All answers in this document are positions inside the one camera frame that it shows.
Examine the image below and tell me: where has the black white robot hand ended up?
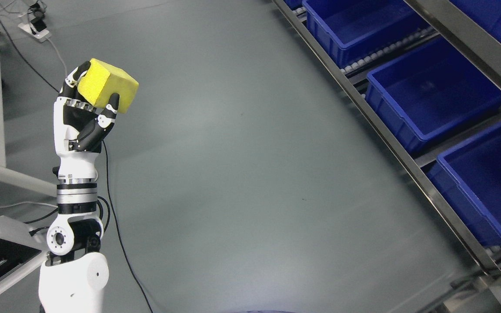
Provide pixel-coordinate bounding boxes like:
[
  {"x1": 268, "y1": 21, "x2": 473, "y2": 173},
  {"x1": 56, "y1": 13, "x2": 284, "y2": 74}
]
[{"x1": 53, "y1": 61, "x2": 120, "y2": 184}]

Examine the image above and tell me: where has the yellow foam block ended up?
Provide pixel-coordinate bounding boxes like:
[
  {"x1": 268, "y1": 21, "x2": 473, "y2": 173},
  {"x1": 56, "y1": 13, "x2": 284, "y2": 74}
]
[{"x1": 77, "y1": 58, "x2": 139, "y2": 114}]

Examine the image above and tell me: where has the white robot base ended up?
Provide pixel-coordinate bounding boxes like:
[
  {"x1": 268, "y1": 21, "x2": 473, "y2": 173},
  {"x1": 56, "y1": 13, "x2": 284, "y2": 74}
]
[{"x1": 0, "y1": 165, "x2": 56, "y2": 295}]

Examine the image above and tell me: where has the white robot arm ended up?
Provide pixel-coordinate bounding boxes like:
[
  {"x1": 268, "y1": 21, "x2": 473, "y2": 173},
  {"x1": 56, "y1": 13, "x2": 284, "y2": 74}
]
[{"x1": 38, "y1": 176, "x2": 109, "y2": 313}]

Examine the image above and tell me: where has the blue bin middle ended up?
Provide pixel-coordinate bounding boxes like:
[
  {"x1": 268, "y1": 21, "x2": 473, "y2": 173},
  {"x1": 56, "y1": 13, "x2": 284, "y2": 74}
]
[{"x1": 365, "y1": 38, "x2": 501, "y2": 156}]

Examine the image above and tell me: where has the metal shelf rack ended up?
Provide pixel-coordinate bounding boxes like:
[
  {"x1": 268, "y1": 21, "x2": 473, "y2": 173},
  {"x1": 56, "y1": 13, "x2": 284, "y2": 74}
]
[{"x1": 274, "y1": 0, "x2": 501, "y2": 313}]

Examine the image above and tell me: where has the white power strip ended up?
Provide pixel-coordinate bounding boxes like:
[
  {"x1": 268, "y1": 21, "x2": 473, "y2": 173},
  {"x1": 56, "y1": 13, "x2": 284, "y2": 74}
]
[{"x1": 17, "y1": 22, "x2": 52, "y2": 42}]

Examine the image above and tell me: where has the blue bin upper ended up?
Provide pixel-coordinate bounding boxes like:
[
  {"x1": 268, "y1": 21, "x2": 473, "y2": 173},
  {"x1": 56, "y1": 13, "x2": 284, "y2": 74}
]
[{"x1": 302, "y1": 0, "x2": 429, "y2": 69}]

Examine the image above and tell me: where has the blue bin lower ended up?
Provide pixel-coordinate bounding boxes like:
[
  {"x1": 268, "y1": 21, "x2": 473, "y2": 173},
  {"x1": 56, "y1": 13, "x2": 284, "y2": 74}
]
[{"x1": 426, "y1": 122, "x2": 501, "y2": 247}]

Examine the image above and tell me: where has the black floor cable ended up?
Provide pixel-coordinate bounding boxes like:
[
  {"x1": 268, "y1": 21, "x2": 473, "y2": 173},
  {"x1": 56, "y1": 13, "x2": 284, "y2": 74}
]
[{"x1": 0, "y1": 0, "x2": 154, "y2": 313}]

